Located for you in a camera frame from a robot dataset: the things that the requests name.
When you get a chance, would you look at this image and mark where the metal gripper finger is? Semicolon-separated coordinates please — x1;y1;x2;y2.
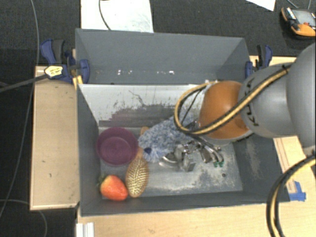
181;154;197;173
158;149;184;170

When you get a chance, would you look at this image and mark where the blue and white fluffy cloth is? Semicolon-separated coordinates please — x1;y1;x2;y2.
137;109;199;163

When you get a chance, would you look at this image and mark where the wooden hairbrush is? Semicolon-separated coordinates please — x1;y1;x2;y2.
124;126;150;198

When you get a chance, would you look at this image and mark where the purple plastic bowl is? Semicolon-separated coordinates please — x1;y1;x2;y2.
95;126;139;167

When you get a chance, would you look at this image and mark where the red toy strawberry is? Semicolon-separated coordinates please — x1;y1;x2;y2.
98;174;129;202

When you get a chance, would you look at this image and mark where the grey metal bin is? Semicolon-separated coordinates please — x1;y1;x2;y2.
75;28;291;217

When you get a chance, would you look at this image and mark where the pale wood board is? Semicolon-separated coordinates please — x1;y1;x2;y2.
29;65;81;211

